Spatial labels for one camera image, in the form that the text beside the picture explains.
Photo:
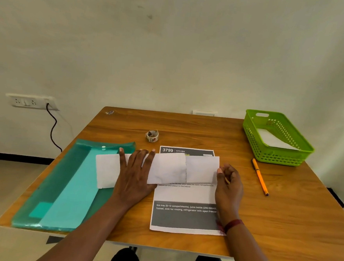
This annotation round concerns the black skirting board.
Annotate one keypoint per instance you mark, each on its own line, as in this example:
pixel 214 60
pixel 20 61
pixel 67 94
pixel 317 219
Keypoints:
pixel 17 157

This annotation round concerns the dark grey table foot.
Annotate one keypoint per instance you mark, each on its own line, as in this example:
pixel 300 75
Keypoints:
pixel 52 239

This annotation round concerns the grey metal table leg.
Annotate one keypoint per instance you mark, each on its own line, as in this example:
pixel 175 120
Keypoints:
pixel 133 249

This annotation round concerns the small silver foil scrap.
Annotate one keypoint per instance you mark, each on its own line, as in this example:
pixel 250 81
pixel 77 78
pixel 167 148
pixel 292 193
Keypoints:
pixel 109 112

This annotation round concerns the orange pen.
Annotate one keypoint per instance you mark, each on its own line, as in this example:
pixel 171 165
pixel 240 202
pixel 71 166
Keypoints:
pixel 260 176

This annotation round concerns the dark red wrist band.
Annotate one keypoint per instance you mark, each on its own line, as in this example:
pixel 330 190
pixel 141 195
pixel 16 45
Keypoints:
pixel 234 224

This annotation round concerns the person's left hand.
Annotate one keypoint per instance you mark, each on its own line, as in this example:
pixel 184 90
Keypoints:
pixel 133 185

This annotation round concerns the person's right forearm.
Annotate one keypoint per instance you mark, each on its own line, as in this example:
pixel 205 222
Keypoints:
pixel 251 258

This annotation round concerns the white wall socket panel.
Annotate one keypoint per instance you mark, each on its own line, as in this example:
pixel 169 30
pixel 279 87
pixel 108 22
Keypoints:
pixel 27 101

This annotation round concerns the green translucent plastic folder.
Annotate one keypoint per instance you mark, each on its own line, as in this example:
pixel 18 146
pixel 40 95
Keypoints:
pixel 57 174

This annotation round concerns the person's right hand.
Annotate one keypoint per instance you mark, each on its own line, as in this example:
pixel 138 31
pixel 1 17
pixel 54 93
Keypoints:
pixel 230 197

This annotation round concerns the small clear tape roll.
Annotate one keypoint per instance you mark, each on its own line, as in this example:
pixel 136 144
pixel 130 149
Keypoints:
pixel 152 137

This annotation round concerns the white blank wall plate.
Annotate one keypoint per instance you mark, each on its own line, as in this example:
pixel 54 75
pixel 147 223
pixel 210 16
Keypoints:
pixel 204 113

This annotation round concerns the green plastic basket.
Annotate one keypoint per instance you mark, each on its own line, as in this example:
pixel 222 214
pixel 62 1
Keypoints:
pixel 284 159

